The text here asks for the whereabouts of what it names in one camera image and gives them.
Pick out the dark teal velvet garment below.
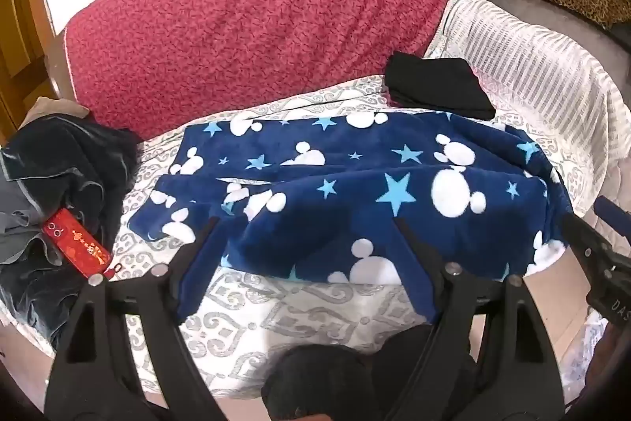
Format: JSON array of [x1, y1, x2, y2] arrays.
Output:
[[0, 111, 142, 349]]

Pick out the white grey patterned bed sheet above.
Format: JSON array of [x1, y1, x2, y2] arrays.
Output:
[[111, 73, 575, 402]]

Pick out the red patterned blanket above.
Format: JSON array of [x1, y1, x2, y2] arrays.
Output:
[[64, 0, 457, 142]]

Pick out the black folded garment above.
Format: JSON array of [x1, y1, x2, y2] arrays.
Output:
[[383, 51, 497, 121]]

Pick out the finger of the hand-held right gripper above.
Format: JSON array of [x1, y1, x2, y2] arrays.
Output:
[[562, 212, 615, 284], [593, 198, 631, 250]]

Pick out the dark cloth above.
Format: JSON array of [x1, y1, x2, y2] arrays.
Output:
[[260, 325, 475, 421]]

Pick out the wooden door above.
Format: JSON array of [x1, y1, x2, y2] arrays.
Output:
[[0, 0, 63, 146]]

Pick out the beige cloth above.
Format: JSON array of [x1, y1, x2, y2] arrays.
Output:
[[20, 96, 90, 131]]

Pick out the red rectangular box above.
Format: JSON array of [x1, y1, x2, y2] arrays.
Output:
[[41, 210, 112, 279]]

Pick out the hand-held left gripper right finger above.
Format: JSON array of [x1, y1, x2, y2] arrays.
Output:
[[386, 217, 568, 421]]

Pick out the white striped cloth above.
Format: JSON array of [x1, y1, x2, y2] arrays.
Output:
[[424, 0, 627, 215]]

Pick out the grey cloth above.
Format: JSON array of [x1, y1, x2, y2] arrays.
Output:
[[0, 177, 51, 265]]

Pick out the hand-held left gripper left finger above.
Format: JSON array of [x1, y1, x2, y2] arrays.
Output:
[[44, 217, 228, 421]]

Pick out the grey upholstered furniture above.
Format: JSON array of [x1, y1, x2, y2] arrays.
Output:
[[457, 0, 631, 49]]

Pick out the white mattress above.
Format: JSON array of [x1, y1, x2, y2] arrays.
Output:
[[567, 140, 630, 225]]

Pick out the blue star print fleece pants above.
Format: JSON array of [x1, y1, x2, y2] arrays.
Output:
[[133, 110, 575, 324]]

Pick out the clear plastic bag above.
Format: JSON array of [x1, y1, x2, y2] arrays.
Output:
[[561, 316, 613, 408]]

